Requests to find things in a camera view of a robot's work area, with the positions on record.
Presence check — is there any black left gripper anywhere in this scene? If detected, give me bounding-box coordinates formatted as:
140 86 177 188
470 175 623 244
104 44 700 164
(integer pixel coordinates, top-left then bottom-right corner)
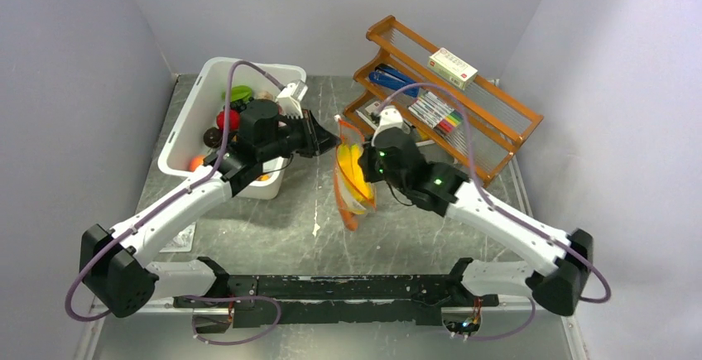
260 108 343 162

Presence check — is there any yellow banana bunch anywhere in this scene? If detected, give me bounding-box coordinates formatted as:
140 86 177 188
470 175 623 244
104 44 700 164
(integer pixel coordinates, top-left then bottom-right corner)
336 144 375 209

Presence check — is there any clear zip bag orange zipper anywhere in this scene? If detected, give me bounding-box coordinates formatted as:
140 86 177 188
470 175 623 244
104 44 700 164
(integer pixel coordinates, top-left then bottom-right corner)
333 114 377 232

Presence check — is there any red apple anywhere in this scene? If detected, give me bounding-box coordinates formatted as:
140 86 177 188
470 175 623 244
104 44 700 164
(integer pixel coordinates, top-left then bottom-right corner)
215 109 240 132

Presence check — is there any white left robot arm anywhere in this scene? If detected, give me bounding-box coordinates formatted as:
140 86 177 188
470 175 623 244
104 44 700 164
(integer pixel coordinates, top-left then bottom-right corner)
79 100 340 318

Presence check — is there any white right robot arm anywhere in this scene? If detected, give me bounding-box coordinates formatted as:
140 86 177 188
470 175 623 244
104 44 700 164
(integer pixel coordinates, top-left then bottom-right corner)
358 128 594 316

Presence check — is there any white green box lower shelf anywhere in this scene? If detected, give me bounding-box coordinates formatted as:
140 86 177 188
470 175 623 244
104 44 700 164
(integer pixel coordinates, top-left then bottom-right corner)
360 101 392 129

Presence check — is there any coloured marker pen set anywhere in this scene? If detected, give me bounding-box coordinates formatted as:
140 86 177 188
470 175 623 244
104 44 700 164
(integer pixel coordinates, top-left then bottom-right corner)
409 91 463 135

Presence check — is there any garlic bulb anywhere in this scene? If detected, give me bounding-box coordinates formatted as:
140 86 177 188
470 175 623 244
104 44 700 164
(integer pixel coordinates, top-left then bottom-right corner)
256 91 276 102

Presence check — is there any blue stapler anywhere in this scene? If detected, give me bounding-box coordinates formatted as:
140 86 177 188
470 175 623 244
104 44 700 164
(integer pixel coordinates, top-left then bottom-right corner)
368 63 415 91

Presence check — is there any green lime slice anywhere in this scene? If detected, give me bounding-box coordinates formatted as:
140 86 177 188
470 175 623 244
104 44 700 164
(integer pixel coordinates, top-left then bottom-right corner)
229 85 253 103

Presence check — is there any orange wooden shelf rack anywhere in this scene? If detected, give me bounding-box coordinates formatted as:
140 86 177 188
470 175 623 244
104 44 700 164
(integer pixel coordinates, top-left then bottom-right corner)
344 16 543 185

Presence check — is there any dark mangosteen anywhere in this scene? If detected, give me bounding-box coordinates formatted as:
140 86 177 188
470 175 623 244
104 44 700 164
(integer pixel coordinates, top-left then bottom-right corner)
202 127 224 149

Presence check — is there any white red box top shelf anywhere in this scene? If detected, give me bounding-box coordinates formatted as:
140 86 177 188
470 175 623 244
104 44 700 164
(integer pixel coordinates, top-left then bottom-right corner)
427 47 478 90

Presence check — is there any white plastic bin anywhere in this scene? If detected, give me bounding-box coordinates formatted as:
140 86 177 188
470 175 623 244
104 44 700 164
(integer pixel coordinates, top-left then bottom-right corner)
157 57 307 200

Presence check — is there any white label card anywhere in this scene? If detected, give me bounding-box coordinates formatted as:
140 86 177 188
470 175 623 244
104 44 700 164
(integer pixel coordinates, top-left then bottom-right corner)
160 223 196 253

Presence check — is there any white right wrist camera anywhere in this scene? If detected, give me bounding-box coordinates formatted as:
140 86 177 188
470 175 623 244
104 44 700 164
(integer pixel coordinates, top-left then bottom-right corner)
373 106 404 137

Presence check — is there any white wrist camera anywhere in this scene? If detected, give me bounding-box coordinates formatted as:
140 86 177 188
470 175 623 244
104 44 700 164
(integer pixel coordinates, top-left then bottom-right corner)
276 80 308 118
373 106 404 137

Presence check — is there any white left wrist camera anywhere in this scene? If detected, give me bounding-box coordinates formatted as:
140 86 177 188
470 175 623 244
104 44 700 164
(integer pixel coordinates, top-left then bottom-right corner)
276 80 308 118

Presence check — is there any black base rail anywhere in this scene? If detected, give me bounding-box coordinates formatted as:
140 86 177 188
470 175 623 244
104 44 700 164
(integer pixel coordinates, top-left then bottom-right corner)
173 257 499 328

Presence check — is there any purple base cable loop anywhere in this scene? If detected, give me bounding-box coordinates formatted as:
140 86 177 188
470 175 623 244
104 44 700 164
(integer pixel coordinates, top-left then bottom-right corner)
190 295 283 347

